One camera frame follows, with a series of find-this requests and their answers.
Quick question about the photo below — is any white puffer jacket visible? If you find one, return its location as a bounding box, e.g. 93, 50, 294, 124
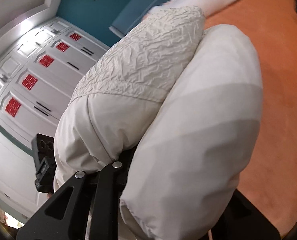
53, 5, 263, 239

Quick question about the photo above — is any white wardrobe with red decals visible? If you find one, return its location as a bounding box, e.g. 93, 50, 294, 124
0, 17, 108, 222

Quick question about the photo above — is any orange bed blanket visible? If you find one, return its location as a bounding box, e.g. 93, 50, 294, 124
206, 0, 297, 237

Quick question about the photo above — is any teal upholstered headboard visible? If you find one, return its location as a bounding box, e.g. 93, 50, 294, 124
109, 0, 170, 38

